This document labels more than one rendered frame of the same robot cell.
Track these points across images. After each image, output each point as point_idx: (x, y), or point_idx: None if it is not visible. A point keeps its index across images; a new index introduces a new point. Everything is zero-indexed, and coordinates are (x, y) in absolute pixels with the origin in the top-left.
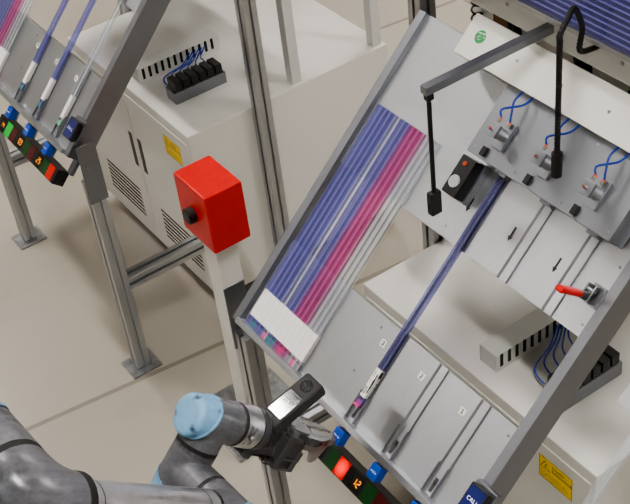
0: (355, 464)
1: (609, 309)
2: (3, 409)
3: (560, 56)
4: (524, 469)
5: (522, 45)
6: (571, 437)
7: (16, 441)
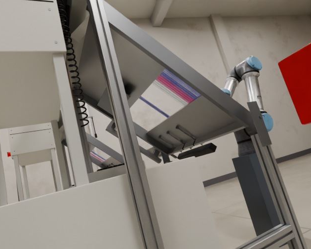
0: (198, 147)
1: None
2: (244, 61)
3: None
4: (149, 144)
5: None
6: None
7: (236, 64)
